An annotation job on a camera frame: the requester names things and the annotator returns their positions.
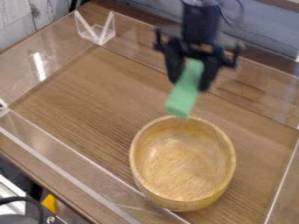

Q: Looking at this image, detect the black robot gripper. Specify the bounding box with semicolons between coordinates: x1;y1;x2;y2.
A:
154;27;244;92

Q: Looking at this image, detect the green rectangular block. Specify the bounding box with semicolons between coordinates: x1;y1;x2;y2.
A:
164;59;204;119

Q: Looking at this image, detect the brown wooden bowl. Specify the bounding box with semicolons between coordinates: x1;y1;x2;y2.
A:
130;115;238;212

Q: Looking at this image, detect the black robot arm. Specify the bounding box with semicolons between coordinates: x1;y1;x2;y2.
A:
154;0;244;92

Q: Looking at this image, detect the yellow label on equipment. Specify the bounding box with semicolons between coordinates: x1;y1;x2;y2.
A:
41;194;58;214

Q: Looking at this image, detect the clear acrylic corner bracket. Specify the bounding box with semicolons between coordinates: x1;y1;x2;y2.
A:
74;11;116;46

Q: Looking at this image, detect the clear acrylic enclosure wall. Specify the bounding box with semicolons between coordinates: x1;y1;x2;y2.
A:
0;6;299;224

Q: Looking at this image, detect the black cable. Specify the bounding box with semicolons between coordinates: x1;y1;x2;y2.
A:
0;196;43;224

